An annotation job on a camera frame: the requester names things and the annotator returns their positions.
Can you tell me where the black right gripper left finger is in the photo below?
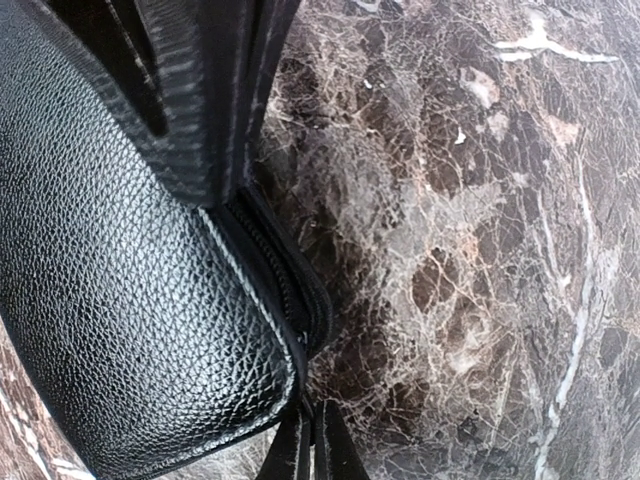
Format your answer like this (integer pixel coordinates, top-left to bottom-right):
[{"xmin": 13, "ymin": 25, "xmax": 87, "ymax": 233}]
[{"xmin": 256, "ymin": 399, "xmax": 314, "ymax": 480}]

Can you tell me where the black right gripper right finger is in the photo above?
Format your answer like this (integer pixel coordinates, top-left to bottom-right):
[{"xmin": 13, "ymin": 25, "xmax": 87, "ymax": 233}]
[{"xmin": 314, "ymin": 400, "xmax": 370, "ymax": 480}]

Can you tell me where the black zippered tool case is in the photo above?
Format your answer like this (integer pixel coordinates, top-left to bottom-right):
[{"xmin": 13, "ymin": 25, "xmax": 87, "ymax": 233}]
[{"xmin": 1, "ymin": 1, "xmax": 332, "ymax": 479}]

